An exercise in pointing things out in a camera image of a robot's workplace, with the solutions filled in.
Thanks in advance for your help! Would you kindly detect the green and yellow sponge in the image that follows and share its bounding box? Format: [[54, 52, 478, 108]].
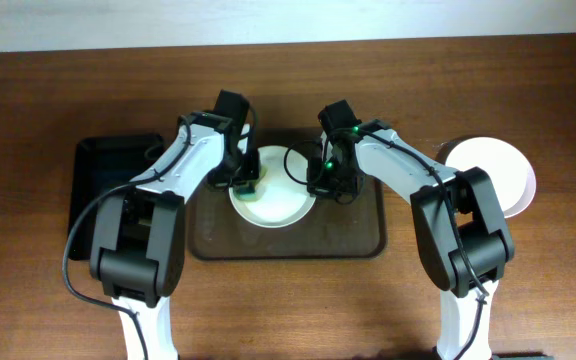
[[233, 166, 267, 202]]

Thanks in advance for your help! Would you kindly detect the white plate with sauce streak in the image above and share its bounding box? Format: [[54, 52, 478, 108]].
[[444, 137, 537, 218]]

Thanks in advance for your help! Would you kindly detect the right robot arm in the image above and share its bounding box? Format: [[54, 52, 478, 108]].
[[306, 120, 515, 359]]

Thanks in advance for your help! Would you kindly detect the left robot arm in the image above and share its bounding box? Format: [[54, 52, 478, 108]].
[[89, 108, 259, 359]]

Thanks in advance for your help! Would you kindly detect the dark brown serving tray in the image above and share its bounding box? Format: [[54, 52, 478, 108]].
[[186, 127, 388, 262]]

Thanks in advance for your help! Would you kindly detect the black tray on left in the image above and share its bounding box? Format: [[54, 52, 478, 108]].
[[67, 133, 167, 261]]

